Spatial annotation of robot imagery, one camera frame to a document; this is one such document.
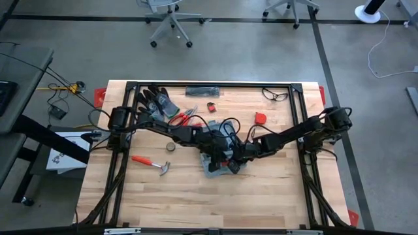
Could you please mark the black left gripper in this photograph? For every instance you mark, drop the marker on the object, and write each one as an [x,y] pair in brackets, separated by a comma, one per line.
[215,145]

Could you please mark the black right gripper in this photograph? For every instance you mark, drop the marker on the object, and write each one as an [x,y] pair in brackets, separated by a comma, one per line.
[249,151]

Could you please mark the grey plastic tool case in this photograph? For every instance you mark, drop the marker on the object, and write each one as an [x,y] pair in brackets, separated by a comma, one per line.
[215,174]

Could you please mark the red screwdriver bit holder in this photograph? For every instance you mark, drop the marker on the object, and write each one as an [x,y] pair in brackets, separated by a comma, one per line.
[224,162]

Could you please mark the black tape roll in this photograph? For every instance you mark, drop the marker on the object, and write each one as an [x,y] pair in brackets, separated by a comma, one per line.
[170,147]

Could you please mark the red tape measure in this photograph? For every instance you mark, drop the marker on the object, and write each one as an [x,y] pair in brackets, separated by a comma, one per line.
[260,118]

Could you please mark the small red black utility knife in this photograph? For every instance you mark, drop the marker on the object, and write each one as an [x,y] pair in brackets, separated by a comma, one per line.
[211,107]

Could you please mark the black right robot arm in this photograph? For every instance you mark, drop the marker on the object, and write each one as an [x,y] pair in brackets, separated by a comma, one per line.
[294,134]

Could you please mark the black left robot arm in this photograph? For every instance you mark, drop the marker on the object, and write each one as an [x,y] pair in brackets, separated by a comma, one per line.
[170,130]

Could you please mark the black zip tie bag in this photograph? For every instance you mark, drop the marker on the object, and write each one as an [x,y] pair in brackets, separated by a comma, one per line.
[202,91]

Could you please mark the clear safety glasses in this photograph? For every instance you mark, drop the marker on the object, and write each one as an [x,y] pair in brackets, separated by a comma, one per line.
[280,96]

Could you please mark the red table clamp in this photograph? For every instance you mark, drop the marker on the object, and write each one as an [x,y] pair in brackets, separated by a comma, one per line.
[352,218]
[99,97]
[322,95]

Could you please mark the white cardboard box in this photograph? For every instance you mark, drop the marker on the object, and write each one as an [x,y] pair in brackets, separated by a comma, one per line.
[62,156]

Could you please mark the grey office chair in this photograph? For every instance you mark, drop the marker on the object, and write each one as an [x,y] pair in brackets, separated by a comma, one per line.
[294,8]
[170,19]

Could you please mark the black power adapter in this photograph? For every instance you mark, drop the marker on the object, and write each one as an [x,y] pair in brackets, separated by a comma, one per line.
[57,112]

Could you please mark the black table leg beam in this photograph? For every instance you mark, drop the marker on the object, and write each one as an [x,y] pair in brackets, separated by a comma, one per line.
[49,137]

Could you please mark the white round fan base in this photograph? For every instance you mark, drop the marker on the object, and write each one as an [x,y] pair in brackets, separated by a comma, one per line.
[365,14]

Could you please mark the grey side table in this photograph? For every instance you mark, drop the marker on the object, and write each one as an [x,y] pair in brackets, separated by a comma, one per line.
[9,156]
[23,72]

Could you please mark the black keyboard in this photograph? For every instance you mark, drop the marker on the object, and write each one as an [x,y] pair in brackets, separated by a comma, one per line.
[6,98]

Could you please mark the grey desk corner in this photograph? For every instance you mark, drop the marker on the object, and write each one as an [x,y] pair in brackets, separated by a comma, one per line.
[409,8]

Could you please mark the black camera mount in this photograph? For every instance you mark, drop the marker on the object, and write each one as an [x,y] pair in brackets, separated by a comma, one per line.
[215,231]

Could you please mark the black aluminium table frame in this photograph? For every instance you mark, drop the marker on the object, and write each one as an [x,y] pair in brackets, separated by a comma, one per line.
[228,84]

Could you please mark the silver metal bracket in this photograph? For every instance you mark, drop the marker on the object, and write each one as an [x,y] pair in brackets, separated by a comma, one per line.
[303,232]
[121,231]

